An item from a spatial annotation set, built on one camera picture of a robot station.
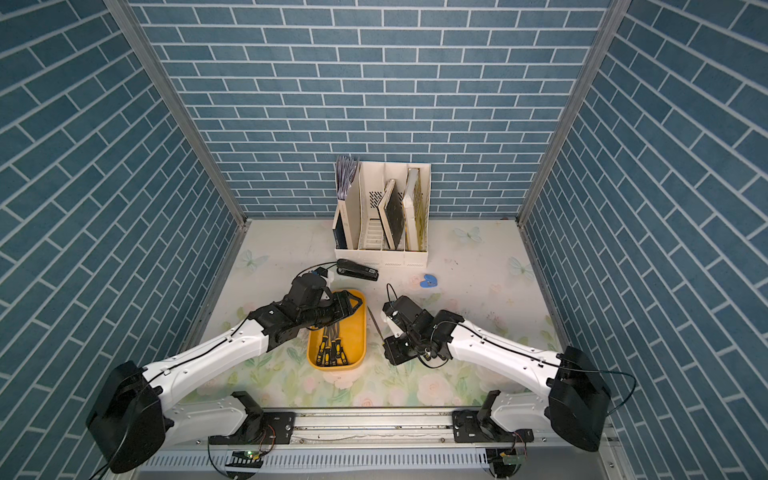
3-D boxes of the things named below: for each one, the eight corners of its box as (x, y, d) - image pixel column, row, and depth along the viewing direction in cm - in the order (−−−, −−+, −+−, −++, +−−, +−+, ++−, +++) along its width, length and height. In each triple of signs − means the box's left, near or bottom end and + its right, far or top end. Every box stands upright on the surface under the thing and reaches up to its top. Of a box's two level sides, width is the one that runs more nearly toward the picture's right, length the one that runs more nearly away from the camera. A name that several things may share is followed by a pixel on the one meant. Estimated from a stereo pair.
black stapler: (336, 273, 106) (335, 266, 102) (341, 265, 108) (339, 258, 105) (375, 283, 103) (374, 276, 100) (378, 274, 106) (378, 267, 102)
